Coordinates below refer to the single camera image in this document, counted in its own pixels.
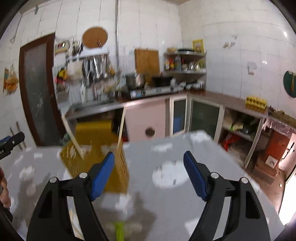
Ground green handled fork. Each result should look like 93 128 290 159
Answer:
114 221 125 241

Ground wooden chopstick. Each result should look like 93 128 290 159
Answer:
61 113 85 159
117 108 126 148

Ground kitchen counter cabinet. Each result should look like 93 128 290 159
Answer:
66 91 268 168

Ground person's left hand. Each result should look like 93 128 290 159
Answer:
0 168 11 209

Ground hanging yellow bag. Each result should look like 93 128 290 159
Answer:
3 64 19 95

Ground yellow slotted utensil holder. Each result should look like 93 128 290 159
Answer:
60 120 130 194

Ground orange gas cylinder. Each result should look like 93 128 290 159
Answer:
263 131 290 161

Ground brown framed glass door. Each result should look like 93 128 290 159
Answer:
18 33 66 147

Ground steel sink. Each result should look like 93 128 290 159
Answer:
71 99 116 112

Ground white dish soap bottle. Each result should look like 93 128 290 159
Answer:
80 83 88 103

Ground grey polar bear tablecloth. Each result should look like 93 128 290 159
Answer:
1 131 284 240

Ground yellow egg tray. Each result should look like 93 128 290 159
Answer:
245 95 267 110

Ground steel utensil rack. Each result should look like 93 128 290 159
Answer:
66 52 113 87

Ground round wooden board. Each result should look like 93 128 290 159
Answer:
82 27 108 49

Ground steel cooking pot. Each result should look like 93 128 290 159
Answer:
125 73 145 90

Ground gas stove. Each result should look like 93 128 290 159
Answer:
128 85 184 99

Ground rectangular wooden cutting board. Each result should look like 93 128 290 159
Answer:
134 49 160 86

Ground black wok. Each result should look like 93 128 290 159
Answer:
152 76 173 87

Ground wall control box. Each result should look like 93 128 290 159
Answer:
54 40 70 55

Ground green round wall board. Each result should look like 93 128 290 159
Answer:
283 71 296 98

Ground corner wall shelf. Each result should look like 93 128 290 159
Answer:
164 51 207 75

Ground wall metal pipe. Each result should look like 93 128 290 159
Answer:
1 1 118 68

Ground yellow wall poster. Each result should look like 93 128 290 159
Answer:
192 39 205 54

